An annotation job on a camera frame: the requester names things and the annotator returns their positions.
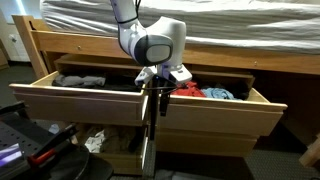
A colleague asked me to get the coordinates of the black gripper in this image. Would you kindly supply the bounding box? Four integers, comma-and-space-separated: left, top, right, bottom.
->
153, 73, 178, 118

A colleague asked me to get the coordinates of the wooden drawer with red garment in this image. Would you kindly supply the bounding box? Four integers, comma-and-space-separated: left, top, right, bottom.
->
156, 87, 288, 137

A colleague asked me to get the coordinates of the wooden drawer with dark clothes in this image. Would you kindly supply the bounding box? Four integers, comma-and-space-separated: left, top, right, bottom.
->
9, 70, 150, 127

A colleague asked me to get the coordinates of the plain wooden drawer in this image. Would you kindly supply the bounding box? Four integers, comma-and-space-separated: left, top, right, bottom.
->
155, 128, 259, 158

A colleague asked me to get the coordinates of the wooden drawer with white cloth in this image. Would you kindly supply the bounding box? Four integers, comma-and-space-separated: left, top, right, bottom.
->
71, 123, 150, 176

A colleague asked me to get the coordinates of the red garment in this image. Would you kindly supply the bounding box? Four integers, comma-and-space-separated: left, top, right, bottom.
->
171, 80, 207, 98

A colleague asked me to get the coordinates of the black garment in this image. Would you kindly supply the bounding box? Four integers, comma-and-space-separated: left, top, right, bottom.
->
58, 68, 144, 93

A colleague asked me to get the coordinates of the light blue garment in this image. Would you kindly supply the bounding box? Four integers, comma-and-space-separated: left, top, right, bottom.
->
200, 87, 243, 101

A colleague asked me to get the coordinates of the brown garment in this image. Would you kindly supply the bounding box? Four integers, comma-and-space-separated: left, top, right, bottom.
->
79, 124, 143, 155

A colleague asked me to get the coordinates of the white patterned cloth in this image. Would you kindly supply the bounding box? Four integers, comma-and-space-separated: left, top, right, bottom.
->
84, 129, 107, 154

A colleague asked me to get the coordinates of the grey garment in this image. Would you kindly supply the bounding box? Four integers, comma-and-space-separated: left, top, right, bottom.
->
51, 73, 107, 89

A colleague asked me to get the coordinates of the mattress with grey striped sheet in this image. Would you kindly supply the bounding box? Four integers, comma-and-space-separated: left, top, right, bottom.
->
39, 0, 320, 56

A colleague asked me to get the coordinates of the black round base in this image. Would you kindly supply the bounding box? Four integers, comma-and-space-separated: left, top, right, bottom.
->
38, 144, 115, 180

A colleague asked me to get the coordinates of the small pale crumpled item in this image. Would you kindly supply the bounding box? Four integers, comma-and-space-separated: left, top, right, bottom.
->
48, 123, 62, 135

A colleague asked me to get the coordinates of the black perforated board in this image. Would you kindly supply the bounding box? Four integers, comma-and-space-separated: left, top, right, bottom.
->
0, 111, 46, 180

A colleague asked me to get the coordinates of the black clamp bar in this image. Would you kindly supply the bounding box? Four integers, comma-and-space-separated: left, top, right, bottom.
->
0, 100, 29, 118

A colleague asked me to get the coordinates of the wooden furniture leg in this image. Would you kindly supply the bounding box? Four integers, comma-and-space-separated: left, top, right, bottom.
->
298, 132, 320, 168

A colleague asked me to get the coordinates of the wooden bed frame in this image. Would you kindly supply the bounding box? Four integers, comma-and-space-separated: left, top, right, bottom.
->
11, 14, 320, 89

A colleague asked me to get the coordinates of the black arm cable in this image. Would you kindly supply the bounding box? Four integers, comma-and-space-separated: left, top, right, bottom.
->
134, 0, 142, 21

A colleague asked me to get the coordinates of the clamp with orange handle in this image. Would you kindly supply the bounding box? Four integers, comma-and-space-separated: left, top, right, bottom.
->
26, 122, 80, 169

